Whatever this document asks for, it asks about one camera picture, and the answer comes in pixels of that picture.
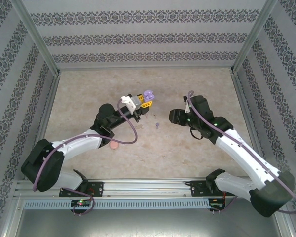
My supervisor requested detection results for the purple round charging case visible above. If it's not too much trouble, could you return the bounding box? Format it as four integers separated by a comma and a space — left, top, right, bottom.
142, 89, 156, 102

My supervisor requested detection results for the grey metal shelf panel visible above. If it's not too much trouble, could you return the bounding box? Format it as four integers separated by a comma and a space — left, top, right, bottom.
4, 208, 294, 237

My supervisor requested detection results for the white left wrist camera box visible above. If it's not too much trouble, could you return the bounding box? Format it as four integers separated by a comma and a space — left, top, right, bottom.
120, 94, 142, 115

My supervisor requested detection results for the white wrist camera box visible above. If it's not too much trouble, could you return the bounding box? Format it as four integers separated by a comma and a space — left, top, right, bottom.
183, 95, 192, 115
120, 94, 142, 115

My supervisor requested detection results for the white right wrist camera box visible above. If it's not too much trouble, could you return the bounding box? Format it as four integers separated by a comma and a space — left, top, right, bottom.
183, 95, 192, 115

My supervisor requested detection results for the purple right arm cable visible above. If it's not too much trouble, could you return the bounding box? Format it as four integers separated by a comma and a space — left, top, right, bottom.
187, 90, 296, 214

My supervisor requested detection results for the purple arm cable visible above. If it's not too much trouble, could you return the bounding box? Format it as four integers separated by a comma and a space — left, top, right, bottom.
187, 90, 296, 214
33, 98, 139, 216

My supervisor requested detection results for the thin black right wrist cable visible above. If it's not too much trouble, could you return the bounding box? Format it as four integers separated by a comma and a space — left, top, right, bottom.
189, 127, 203, 140

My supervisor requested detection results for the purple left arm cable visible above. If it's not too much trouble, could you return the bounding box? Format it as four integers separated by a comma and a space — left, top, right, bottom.
33, 98, 139, 216

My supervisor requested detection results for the aluminium side rail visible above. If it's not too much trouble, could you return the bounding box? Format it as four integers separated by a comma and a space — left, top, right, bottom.
230, 70, 271, 177
23, 74, 61, 181

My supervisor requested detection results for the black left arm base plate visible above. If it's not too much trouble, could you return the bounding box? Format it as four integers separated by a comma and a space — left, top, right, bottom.
58, 181, 105, 198

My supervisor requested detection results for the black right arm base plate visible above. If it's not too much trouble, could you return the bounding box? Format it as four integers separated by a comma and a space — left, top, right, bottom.
190, 180, 237, 198

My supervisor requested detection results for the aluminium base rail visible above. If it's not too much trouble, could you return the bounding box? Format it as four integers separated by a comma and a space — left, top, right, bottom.
14, 179, 280, 198

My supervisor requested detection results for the aluminium frame post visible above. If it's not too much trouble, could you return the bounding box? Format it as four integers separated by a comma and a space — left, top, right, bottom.
229, 0, 279, 75
9, 0, 61, 76

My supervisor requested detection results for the white slotted cable duct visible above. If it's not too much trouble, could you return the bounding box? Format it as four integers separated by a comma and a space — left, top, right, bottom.
23, 198, 211, 210

